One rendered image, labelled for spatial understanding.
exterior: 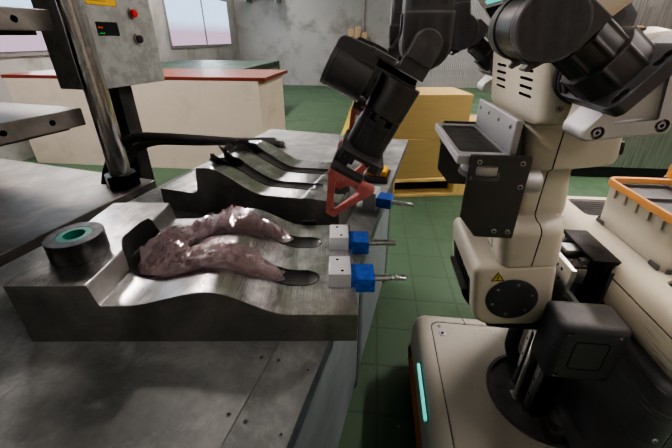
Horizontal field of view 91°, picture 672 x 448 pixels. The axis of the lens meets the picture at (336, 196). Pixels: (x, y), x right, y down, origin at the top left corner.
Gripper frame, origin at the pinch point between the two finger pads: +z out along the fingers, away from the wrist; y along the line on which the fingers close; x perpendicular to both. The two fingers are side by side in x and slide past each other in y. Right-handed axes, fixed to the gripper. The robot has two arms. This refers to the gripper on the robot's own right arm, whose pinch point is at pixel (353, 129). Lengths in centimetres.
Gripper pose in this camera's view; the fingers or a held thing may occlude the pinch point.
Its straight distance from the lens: 93.2
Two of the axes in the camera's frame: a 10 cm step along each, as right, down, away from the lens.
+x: 8.9, 4.5, 1.1
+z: -4.5, 7.8, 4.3
